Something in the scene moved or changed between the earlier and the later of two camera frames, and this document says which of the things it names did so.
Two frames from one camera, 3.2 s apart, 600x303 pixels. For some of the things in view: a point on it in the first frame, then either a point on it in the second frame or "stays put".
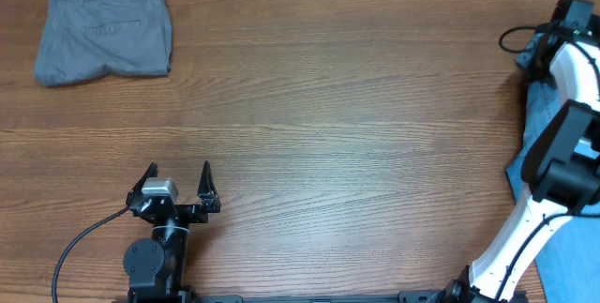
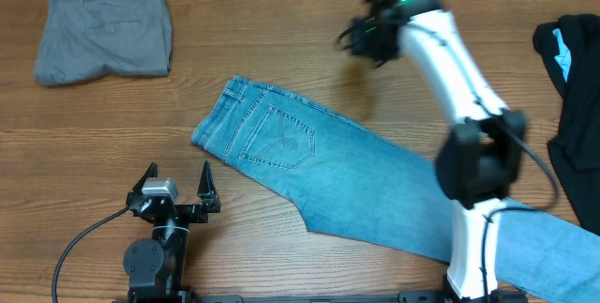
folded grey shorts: x=90 y=29 stays put
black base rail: x=412 y=296 stays put
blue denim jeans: x=569 y=266 to x=354 y=184
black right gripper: x=529 y=60 to x=375 y=44
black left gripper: x=210 y=203 stays put
